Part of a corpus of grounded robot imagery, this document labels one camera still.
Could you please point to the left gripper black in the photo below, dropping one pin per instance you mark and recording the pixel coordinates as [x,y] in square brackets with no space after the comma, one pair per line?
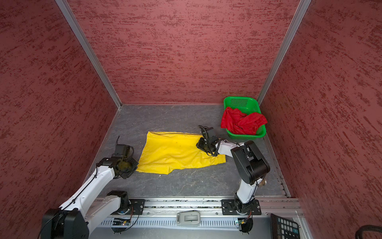
[135,163]

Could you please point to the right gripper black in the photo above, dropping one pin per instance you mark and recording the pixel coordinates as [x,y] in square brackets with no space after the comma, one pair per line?
[200,145]

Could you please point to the yellow shorts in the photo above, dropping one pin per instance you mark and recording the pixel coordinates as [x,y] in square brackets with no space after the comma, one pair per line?
[165,152]

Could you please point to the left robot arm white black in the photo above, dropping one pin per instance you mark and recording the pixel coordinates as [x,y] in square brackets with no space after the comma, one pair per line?
[77,219]

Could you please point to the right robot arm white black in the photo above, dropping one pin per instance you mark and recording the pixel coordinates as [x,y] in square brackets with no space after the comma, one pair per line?
[250,163]

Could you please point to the red shorts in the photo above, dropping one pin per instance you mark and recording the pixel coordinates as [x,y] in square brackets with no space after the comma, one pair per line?
[238,122]

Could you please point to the green plastic basket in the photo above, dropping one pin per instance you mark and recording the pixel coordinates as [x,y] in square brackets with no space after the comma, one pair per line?
[246,105]

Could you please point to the grey tape dispenser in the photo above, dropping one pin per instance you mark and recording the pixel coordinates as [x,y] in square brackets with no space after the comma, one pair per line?
[188,219]

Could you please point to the black calculator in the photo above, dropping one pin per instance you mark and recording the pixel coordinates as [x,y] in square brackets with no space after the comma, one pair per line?
[282,228]

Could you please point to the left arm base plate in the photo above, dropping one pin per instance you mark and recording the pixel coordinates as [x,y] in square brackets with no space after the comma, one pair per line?
[137,204]

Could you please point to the aluminium rail frame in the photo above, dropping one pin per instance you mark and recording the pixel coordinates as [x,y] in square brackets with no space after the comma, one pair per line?
[209,207]

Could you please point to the left circuit board with wires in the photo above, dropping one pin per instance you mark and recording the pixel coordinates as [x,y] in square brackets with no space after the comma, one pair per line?
[122,225]

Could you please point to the circuit board with wires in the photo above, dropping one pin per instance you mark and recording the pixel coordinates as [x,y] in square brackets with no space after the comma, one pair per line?
[122,225]
[245,225]

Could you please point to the white slotted cable duct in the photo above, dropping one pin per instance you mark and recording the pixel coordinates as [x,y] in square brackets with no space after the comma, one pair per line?
[206,223]

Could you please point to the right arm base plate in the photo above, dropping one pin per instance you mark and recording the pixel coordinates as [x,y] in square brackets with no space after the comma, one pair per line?
[228,206]

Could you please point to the right circuit board with wires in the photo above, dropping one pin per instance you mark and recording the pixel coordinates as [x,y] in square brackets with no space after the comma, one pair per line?
[245,225]

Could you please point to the right corner aluminium post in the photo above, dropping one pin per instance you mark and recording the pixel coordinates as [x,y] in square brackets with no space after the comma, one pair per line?
[287,40]

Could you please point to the corner aluminium post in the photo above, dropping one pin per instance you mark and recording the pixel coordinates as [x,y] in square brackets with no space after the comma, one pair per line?
[79,34]
[287,40]

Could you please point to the left corner aluminium post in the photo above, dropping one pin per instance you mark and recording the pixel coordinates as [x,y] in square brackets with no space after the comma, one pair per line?
[79,34]

